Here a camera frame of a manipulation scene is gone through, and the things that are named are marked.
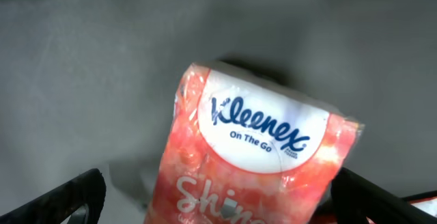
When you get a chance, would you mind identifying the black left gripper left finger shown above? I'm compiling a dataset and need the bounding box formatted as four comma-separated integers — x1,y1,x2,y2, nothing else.
1,168,107,224

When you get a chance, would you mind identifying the small red packet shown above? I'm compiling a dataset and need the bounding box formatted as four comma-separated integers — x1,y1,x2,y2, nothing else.
309,191,436,224

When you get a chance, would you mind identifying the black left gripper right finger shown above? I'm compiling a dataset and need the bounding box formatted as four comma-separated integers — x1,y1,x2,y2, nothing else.
330,168,436,224

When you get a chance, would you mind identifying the grey plastic shopping basket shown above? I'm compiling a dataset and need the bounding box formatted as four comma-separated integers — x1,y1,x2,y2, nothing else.
1,0,436,223

